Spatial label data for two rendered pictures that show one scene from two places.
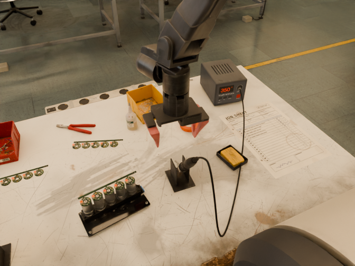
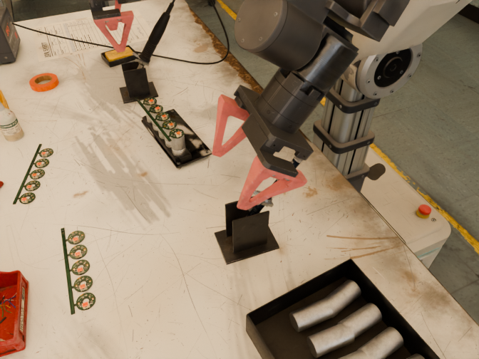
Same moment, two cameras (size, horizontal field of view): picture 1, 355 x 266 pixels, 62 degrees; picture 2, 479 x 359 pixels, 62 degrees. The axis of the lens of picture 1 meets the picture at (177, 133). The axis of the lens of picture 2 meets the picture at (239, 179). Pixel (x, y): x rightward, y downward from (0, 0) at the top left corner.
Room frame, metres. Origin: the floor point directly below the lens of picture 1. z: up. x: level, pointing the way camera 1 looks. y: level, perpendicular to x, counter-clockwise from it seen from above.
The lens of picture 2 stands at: (0.28, 0.74, 1.24)
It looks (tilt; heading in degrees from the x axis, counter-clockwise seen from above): 45 degrees down; 271
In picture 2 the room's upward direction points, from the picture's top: straight up
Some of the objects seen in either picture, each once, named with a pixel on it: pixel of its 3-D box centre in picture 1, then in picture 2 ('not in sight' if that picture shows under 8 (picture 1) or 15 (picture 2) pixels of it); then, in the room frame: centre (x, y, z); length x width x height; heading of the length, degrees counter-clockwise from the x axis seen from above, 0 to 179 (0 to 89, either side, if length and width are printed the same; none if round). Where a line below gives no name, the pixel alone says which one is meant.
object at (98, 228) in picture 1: (114, 209); (175, 137); (0.41, 0.15, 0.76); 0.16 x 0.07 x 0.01; 123
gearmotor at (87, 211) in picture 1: (87, 207); (178, 144); (0.39, 0.21, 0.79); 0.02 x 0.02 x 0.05
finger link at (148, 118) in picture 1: (161, 130); (114, 23); (0.52, 0.04, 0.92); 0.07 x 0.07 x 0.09; 21
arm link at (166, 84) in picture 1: (174, 77); not in sight; (0.53, 0.01, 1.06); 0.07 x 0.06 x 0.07; 44
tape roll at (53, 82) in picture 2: (189, 124); (44, 82); (0.73, -0.04, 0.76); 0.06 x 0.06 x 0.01
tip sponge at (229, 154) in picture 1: (232, 157); (120, 55); (0.58, -0.16, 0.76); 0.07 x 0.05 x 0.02; 36
